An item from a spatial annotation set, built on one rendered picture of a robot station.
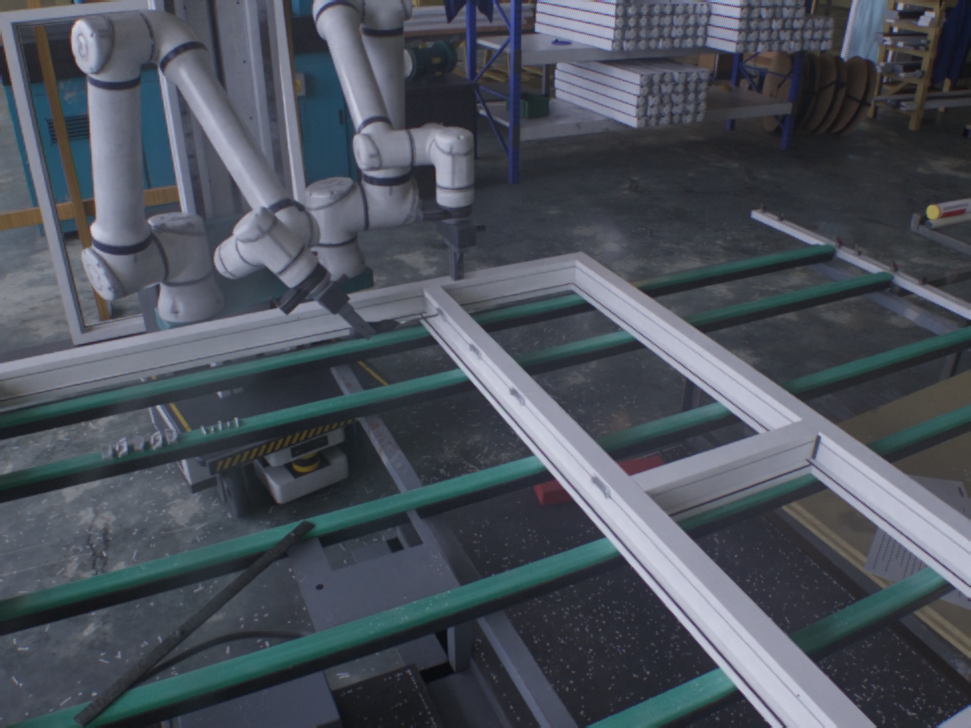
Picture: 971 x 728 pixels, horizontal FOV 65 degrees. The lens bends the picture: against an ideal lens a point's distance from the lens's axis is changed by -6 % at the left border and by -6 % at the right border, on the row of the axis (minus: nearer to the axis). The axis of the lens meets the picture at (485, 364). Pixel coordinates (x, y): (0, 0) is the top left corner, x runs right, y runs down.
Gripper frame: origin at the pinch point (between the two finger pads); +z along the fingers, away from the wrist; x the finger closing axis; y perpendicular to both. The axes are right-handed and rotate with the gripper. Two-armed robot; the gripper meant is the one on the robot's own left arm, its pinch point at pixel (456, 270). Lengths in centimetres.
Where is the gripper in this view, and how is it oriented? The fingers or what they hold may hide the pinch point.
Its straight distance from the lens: 194.3
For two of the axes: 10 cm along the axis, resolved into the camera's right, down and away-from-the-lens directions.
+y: 9.1, -2.1, 3.6
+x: -4.2, -4.5, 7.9
